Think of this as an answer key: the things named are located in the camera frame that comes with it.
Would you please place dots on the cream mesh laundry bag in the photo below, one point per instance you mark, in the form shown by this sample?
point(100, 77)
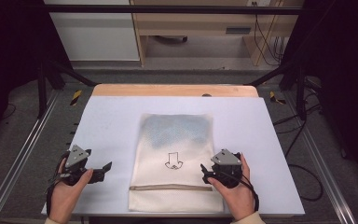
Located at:
point(174, 161)

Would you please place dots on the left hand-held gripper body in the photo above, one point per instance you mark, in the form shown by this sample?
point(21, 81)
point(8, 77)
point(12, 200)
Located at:
point(76, 158)

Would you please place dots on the light wooden desk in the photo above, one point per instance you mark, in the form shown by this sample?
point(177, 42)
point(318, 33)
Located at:
point(199, 23)

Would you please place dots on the white cabinet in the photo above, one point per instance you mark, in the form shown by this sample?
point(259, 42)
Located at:
point(96, 34)

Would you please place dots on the black curtain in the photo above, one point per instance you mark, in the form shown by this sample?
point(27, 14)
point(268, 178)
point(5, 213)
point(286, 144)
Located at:
point(12, 56)
point(345, 77)

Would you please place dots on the aluminium floor rail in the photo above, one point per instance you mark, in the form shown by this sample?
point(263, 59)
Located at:
point(18, 155)
point(323, 161)

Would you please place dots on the black horizontal frame bar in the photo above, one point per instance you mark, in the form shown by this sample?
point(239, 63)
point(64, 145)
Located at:
point(167, 9)

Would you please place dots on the black metal stand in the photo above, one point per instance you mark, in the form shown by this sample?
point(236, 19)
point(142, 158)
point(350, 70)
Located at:
point(293, 81)
point(48, 81)

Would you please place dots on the person's right hand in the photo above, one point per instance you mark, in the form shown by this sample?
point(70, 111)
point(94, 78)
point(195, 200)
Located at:
point(234, 199)

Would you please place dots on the person's left hand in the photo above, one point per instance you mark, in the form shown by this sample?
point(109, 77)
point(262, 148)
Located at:
point(65, 196)

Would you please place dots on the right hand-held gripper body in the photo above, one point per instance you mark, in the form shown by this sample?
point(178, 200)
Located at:
point(227, 168)

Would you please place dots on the white table mat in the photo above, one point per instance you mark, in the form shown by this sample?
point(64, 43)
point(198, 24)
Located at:
point(105, 130)

